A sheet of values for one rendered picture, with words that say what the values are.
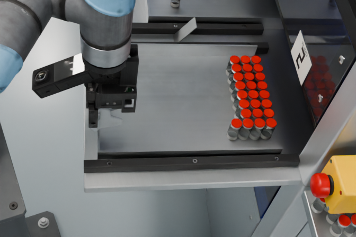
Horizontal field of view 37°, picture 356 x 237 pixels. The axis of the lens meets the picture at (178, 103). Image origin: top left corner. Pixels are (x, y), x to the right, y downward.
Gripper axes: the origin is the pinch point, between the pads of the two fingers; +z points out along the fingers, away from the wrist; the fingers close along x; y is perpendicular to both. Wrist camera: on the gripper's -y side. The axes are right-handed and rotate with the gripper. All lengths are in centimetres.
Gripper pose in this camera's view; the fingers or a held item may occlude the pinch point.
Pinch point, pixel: (91, 124)
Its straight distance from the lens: 99.1
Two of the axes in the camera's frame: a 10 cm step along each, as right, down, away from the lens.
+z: -1.3, 5.9, 8.0
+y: 9.9, -0.1, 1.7
